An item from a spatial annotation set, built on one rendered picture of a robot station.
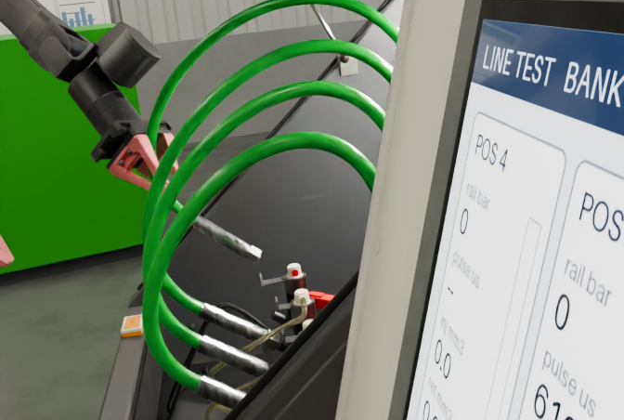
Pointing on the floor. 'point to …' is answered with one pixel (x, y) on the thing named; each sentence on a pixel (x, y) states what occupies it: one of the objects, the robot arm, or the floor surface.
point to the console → (403, 179)
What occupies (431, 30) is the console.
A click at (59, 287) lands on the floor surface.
